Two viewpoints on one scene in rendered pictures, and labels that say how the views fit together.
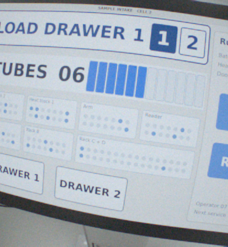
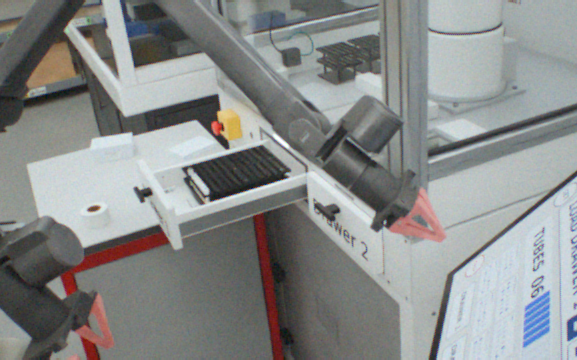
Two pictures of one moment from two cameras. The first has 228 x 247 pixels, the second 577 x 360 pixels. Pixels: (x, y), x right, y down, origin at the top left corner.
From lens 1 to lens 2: 64 cm
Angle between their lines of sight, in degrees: 78
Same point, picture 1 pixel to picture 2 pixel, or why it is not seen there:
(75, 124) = (498, 320)
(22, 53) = (552, 239)
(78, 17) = not seen: outside the picture
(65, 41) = (565, 258)
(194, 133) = not seen: outside the picture
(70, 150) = (479, 332)
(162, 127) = not seen: outside the picture
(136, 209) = not seen: outside the picture
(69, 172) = (462, 345)
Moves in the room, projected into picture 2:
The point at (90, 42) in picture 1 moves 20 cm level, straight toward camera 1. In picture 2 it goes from (566, 275) to (380, 285)
